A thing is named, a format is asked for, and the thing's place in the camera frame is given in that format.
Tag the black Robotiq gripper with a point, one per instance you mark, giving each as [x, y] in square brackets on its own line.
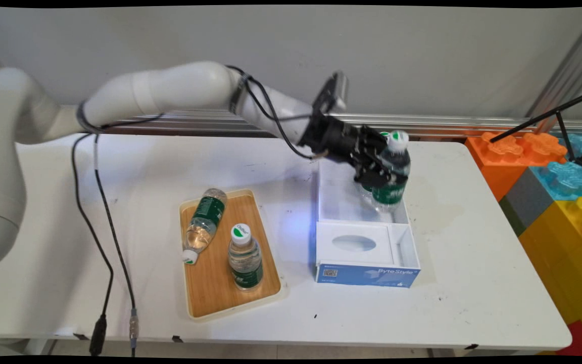
[334, 139]

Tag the water bottle green label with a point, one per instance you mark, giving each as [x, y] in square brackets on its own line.
[244, 260]
[205, 217]
[365, 192]
[389, 197]

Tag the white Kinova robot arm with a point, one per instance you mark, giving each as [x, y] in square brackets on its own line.
[170, 91]

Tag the white box with blue side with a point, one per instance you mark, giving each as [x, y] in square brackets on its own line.
[367, 253]

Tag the large orange toy block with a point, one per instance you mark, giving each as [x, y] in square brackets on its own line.
[498, 162]

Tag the grey toy block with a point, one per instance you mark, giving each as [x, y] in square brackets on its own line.
[526, 202]

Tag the black tripod stand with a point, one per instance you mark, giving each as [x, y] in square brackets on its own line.
[564, 129]

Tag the light blue toy block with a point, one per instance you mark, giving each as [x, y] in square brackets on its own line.
[569, 182]
[581, 144]

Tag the wooden tray with cream rim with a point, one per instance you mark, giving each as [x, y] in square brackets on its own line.
[215, 293]

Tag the large yellow toy block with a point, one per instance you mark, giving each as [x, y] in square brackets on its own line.
[561, 263]

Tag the red toy block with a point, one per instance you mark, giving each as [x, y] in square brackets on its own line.
[581, 341]

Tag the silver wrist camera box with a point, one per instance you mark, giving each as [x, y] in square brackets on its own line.
[332, 93]

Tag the aluminium rail along wall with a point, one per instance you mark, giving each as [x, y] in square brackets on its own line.
[473, 126]

